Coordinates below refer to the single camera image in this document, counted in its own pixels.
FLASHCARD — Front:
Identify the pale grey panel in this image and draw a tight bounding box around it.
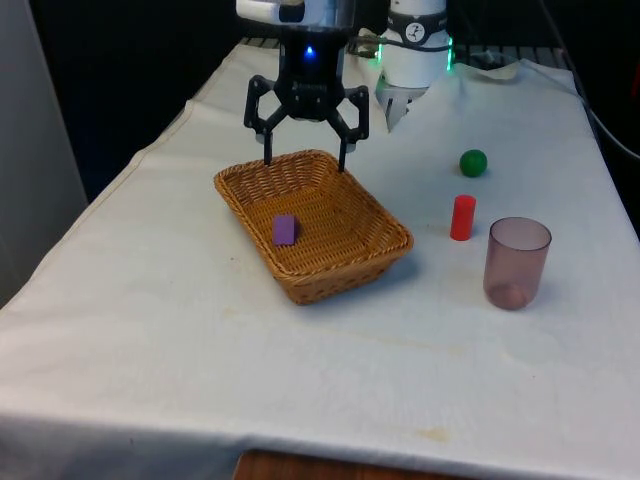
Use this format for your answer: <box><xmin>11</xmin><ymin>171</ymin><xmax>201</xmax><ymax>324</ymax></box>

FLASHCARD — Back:
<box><xmin>0</xmin><ymin>0</ymin><xmax>90</xmax><ymax>309</ymax></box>

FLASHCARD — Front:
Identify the wicker basket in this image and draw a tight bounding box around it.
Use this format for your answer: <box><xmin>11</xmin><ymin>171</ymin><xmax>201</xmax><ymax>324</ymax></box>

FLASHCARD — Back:
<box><xmin>213</xmin><ymin>149</ymin><xmax>416</xmax><ymax>307</ymax></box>

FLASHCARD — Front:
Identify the red cylinder block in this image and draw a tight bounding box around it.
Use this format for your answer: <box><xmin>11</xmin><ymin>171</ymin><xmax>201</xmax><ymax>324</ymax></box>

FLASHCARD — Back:
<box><xmin>449</xmin><ymin>194</ymin><xmax>477</xmax><ymax>242</ymax></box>

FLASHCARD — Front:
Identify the see-through pink cup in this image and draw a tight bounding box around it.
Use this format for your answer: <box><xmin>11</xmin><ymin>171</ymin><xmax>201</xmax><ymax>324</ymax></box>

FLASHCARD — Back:
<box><xmin>482</xmin><ymin>216</ymin><xmax>553</xmax><ymax>312</ymax></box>

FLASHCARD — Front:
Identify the green ball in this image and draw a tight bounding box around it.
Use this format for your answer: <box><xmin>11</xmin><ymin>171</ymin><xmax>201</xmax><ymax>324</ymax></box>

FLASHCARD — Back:
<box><xmin>458</xmin><ymin>148</ymin><xmax>489</xmax><ymax>179</ymax></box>

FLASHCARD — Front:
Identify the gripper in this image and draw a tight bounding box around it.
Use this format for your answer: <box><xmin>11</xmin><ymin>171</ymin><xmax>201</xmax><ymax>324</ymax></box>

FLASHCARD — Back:
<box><xmin>242</xmin><ymin>27</ymin><xmax>371</xmax><ymax>174</ymax></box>

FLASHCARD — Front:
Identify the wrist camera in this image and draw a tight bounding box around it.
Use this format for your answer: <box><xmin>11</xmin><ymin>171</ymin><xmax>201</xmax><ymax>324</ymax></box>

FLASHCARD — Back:
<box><xmin>235</xmin><ymin>0</ymin><xmax>314</xmax><ymax>25</ymax></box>

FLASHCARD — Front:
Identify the purple triangular block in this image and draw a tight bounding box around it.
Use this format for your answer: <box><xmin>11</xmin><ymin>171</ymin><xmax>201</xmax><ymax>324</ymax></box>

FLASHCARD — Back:
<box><xmin>271</xmin><ymin>214</ymin><xmax>300</xmax><ymax>248</ymax></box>

